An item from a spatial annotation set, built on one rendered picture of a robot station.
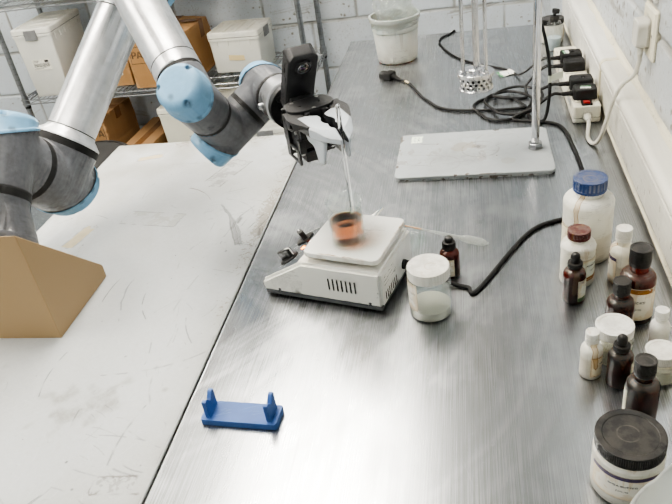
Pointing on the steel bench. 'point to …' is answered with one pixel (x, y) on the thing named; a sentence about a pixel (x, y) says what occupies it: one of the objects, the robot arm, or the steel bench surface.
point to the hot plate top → (375, 240)
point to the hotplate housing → (345, 278)
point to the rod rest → (241, 413)
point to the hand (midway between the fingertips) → (341, 132)
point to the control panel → (291, 260)
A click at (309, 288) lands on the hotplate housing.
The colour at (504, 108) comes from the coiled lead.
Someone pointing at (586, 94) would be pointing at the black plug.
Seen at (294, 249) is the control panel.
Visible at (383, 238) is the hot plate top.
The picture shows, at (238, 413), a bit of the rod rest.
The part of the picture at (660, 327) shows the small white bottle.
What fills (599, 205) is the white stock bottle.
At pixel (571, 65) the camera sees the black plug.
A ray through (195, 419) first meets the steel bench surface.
